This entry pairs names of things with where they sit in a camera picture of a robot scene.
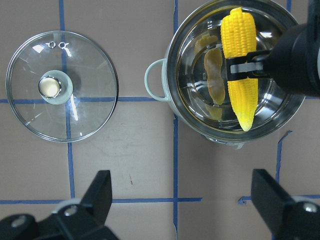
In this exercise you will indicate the yellow corn cob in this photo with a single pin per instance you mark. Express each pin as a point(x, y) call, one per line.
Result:
point(238, 37)

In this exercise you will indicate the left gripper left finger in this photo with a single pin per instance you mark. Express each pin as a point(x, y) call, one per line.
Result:
point(84, 219)

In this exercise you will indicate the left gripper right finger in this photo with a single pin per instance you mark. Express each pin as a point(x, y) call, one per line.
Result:
point(287, 217)

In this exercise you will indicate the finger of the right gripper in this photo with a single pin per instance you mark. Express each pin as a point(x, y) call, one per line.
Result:
point(249, 66)

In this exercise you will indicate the glass pot lid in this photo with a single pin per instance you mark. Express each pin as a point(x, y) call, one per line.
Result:
point(61, 86)

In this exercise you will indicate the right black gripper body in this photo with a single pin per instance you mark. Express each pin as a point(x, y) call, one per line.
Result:
point(294, 63)

